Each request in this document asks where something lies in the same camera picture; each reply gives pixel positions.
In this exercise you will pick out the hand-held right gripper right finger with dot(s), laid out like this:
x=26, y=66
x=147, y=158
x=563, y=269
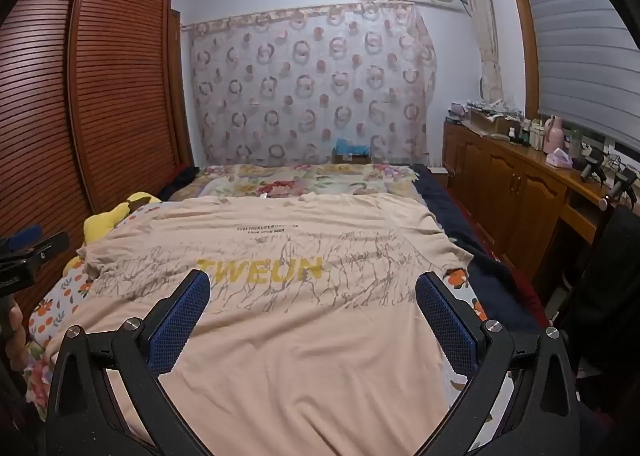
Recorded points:
x=445, y=326

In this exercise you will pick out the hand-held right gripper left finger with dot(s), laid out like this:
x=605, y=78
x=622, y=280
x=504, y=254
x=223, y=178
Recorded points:
x=185, y=321

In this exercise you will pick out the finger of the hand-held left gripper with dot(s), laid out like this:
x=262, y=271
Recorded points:
x=50, y=243
x=26, y=231

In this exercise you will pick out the beige printed t-shirt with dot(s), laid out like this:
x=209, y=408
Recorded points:
x=300, y=361

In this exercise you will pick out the person's left hand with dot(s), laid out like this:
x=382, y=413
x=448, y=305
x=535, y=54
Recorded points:
x=12, y=336

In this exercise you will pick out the orange fruit print sheet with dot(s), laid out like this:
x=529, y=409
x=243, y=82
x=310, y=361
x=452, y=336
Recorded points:
x=50, y=306

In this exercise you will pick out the yellow plush toy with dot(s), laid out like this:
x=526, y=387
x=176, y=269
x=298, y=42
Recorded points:
x=102, y=226

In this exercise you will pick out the dark navy blanket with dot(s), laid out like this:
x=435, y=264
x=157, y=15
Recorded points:
x=480, y=246

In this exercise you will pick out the long wooden cabinet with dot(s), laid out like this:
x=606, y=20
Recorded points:
x=500, y=176

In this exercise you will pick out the brown slatted wooden wardrobe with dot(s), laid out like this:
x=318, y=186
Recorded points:
x=115, y=86

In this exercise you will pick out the black chair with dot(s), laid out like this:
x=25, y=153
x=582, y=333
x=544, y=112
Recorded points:
x=605, y=261

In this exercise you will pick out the floral blanket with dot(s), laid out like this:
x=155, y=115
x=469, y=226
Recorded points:
x=300, y=181

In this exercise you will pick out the small cardboard box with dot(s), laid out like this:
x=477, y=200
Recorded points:
x=350, y=160

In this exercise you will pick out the blue crumpled bag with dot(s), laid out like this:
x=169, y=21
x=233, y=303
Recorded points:
x=352, y=146

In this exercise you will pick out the pink tissue pack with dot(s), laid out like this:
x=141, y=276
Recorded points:
x=559, y=159

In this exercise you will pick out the row of small bottles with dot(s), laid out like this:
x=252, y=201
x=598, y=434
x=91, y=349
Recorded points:
x=532, y=134

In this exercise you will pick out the cardboard box of clutter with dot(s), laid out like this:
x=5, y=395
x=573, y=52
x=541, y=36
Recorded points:
x=492, y=119

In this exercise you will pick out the lilac box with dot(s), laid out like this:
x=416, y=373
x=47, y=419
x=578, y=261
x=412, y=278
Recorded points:
x=457, y=113

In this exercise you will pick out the black handheld device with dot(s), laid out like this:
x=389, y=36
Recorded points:
x=620, y=186
x=590, y=164

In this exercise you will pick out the green bottle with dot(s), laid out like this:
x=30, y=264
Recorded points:
x=576, y=144

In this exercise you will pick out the circle print sheer curtain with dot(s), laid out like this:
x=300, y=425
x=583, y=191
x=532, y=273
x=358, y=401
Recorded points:
x=310, y=86

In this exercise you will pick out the beige tied curtain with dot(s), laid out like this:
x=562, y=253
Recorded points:
x=487, y=36

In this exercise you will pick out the grey window blind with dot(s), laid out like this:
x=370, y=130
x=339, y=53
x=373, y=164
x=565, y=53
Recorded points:
x=575, y=51

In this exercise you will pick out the wooden window frame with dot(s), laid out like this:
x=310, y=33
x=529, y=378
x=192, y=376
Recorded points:
x=522, y=26

